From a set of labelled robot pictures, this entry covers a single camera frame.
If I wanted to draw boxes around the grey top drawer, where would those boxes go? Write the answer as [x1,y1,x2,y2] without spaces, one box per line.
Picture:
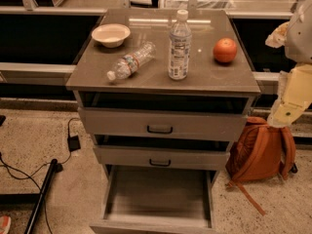
[78,107,247,141]

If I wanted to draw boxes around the black cable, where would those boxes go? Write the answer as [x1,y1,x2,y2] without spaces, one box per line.
[0,117,81,234]

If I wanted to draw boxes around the orange white shoe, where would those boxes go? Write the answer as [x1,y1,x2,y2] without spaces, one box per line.
[0,215,11,234]

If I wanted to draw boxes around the grey open bottom drawer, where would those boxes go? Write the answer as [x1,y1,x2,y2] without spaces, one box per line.
[90,166,217,234]

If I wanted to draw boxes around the blue label plastic bottle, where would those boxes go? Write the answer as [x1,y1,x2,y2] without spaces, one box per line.
[168,10,192,80]

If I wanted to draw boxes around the grey middle drawer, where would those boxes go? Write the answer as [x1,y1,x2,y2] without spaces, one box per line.
[94,146,229,171]

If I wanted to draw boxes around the orange backpack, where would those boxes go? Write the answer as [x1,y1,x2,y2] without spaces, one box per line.
[225,116,296,215]

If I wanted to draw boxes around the orange fruit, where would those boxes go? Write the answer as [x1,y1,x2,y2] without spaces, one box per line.
[213,38,237,63]

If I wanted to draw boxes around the black metal stand leg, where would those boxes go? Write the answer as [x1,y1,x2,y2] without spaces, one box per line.
[24,159,59,234]

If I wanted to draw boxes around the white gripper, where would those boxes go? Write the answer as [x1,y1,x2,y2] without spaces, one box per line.
[265,21,312,128]

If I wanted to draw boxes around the clear lying plastic bottle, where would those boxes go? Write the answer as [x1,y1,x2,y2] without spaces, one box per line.
[106,42,156,81]

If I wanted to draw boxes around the white ceramic bowl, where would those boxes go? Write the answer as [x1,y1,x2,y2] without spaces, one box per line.
[92,23,131,48]

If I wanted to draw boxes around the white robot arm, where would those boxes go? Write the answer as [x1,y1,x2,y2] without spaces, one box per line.
[265,0,312,128]

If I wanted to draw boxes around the grey drawer cabinet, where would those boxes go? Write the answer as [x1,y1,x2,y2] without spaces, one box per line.
[66,9,260,234]

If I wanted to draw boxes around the black power adapter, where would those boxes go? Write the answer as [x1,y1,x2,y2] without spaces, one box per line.
[67,136,81,152]

